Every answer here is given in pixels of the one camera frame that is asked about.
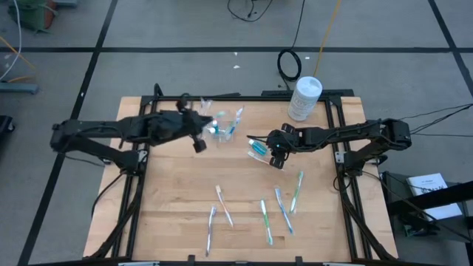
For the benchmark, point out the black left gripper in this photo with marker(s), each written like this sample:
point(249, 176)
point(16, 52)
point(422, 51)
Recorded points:
point(173, 127)

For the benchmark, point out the green bag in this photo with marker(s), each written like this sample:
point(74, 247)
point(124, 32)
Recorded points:
point(33, 14)

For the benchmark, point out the white manual booklet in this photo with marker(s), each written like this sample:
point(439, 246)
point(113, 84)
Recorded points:
point(425, 183)

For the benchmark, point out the orange toothbrush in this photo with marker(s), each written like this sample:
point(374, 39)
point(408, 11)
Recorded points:
point(224, 205)
point(260, 158)

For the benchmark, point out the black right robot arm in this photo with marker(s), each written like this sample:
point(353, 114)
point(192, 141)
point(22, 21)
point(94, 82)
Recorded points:
point(351, 133)

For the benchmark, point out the black equipment stand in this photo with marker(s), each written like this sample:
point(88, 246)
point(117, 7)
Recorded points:
point(443, 196)

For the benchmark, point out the black floor object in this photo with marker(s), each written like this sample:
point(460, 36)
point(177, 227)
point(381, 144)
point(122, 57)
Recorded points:
point(5, 125)

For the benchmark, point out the grey floor base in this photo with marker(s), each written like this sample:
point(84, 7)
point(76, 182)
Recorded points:
point(18, 88)

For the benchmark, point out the silver corner plate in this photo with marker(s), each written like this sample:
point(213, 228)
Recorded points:
point(138, 264)

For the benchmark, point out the white wipes canister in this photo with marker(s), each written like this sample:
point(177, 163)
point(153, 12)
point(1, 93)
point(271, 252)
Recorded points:
point(305, 98)

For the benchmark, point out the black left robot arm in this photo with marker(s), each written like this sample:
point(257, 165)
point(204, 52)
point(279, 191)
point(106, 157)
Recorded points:
point(92, 129)

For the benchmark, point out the purple toothbrush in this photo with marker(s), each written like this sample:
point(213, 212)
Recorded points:
point(210, 231)
point(205, 106)

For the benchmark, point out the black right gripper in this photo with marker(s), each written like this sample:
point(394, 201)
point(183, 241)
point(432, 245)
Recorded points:
point(286, 142)

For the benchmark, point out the black aluminium table frame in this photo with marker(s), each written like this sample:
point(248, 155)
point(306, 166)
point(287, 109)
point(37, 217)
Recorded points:
point(240, 98)

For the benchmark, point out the green toothbrush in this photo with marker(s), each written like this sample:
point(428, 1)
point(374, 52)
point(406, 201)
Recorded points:
point(267, 223)
point(296, 192)
point(221, 114)

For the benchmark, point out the silver angle bracket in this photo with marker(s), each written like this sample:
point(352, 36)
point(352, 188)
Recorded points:
point(142, 156)
point(339, 157)

